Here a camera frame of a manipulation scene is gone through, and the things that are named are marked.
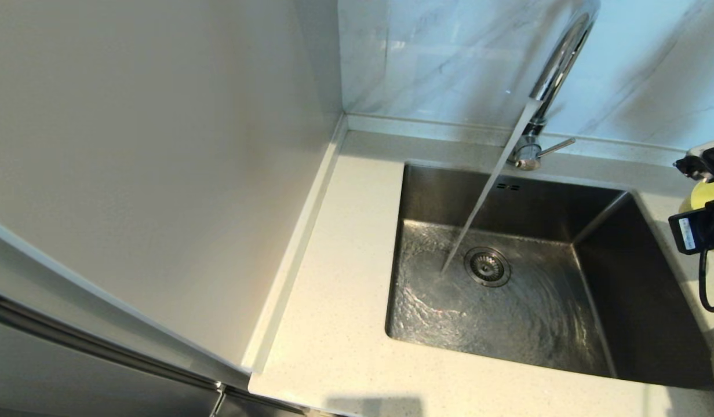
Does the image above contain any yellow plastic bowl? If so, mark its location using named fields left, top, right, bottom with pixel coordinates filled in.
left=680, top=180, right=714, bottom=214

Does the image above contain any chrome gooseneck faucet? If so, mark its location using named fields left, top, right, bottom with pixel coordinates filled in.
left=506, top=0, right=601, bottom=171

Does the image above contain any stainless steel sink basin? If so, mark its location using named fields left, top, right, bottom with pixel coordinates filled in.
left=384, top=162, right=714, bottom=392

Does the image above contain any round metal drain strainer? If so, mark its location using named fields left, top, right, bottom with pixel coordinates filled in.
left=464, top=246, right=512, bottom=288

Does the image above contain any white tall side panel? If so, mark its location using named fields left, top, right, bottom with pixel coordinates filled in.
left=0, top=0, right=343, bottom=374

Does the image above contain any grey steel appliance front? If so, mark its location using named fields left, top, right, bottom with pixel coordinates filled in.
left=0, top=217, right=311, bottom=417

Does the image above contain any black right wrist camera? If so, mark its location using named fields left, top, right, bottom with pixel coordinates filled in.
left=673, top=145, right=714, bottom=182

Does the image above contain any thin black cable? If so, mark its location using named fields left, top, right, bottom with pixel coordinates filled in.
left=698, top=248, right=714, bottom=314

